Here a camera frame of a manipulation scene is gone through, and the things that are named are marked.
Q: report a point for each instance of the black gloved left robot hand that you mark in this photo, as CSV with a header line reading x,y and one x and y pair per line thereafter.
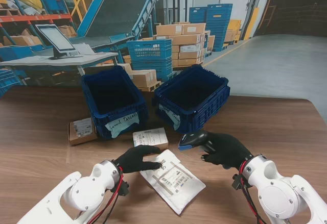
x,y
135,159

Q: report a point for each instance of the white padded mailer bag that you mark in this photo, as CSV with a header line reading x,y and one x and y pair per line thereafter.
x,y
178,190

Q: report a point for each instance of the black and blue barcode scanner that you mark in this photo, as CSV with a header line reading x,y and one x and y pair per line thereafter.
x,y
191,138

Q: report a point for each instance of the blue bin labelled boxed parcels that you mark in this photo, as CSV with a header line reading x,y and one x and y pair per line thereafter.
x,y
112,96

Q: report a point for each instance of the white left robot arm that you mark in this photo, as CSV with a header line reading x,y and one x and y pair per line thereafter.
x,y
87,190

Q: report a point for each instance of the paper label bagged parcels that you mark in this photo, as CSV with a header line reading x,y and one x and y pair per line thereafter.
x,y
176,120

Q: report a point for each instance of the cardboard box with large label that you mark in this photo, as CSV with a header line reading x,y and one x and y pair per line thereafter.
x,y
150,137

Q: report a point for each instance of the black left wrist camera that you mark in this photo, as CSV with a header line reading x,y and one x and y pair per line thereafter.
x,y
124,188

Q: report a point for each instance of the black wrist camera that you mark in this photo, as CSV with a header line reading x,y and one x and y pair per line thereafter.
x,y
124,188
237,182

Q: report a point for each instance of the paper label boxed parcels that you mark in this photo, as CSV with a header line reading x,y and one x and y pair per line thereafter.
x,y
122,124

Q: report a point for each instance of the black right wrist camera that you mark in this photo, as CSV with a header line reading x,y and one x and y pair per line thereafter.
x,y
237,182

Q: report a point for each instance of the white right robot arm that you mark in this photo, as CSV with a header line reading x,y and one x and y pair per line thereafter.
x,y
276,196

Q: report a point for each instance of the blue bin labelled bagged parcels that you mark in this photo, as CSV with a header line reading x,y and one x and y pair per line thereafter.
x,y
194,94

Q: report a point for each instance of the small flat cardboard box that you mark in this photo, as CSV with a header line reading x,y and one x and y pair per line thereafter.
x,y
80,132

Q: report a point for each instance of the printed warehouse backdrop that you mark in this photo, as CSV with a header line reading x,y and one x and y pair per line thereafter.
x,y
153,17

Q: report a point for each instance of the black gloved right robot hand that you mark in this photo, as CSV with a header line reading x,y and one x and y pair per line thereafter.
x,y
227,150

